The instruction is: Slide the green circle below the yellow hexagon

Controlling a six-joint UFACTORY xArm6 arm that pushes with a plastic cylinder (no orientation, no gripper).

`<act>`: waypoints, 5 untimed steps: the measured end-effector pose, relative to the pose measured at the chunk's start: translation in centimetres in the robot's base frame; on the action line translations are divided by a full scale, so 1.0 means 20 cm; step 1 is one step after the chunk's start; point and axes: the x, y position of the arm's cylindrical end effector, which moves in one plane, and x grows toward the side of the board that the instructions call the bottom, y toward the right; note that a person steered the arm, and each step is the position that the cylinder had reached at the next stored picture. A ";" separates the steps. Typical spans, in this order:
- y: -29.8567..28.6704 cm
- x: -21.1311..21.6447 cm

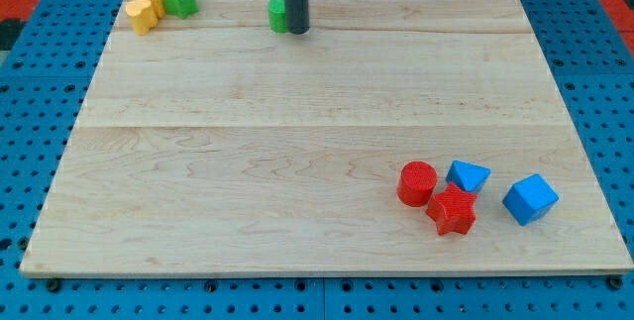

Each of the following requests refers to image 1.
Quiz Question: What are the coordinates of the green circle block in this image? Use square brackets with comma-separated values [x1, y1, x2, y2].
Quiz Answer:
[267, 0, 288, 34]

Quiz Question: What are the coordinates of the blue cube block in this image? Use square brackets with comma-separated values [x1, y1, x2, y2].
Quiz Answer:
[502, 173, 559, 226]

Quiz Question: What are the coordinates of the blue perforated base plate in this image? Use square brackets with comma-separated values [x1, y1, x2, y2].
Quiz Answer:
[1, 0, 633, 319]

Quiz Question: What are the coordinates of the light wooden board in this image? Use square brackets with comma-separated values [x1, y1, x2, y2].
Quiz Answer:
[21, 0, 633, 278]

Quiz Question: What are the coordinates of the red cylinder block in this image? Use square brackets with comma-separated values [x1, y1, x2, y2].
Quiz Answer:
[396, 160, 438, 207]

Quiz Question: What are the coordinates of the green star block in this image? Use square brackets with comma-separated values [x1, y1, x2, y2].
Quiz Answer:
[162, 0, 199, 19]

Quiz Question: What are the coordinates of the red star block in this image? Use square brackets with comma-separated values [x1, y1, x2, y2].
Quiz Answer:
[426, 182, 477, 236]

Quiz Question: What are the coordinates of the blue triangle block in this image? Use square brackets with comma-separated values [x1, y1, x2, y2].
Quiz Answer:
[445, 160, 491, 193]

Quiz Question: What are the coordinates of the yellow heart block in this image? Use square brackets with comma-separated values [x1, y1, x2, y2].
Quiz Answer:
[125, 0, 159, 35]

